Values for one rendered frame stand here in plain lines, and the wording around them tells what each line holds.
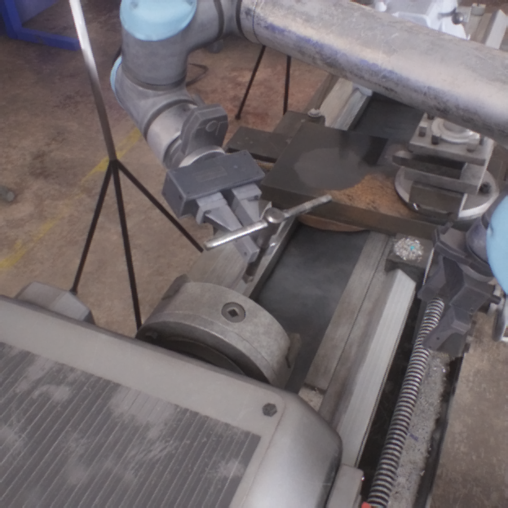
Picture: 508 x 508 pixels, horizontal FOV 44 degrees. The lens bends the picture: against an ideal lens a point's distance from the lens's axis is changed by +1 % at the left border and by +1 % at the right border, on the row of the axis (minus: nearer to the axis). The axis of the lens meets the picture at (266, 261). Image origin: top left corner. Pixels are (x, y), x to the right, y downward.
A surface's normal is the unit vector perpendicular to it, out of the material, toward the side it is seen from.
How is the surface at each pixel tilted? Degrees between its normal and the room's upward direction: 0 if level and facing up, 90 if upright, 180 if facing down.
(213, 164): 21
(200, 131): 108
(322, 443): 45
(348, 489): 0
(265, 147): 0
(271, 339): 51
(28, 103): 0
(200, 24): 82
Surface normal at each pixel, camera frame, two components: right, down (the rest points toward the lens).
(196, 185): 0.29, -0.56
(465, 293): -0.14, 0.61
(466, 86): -0.64, 0.14
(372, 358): 0.52, -0.43
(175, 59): 0.63, 0.72
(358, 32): -0.48, -0.21
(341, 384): -0.02, -0.71
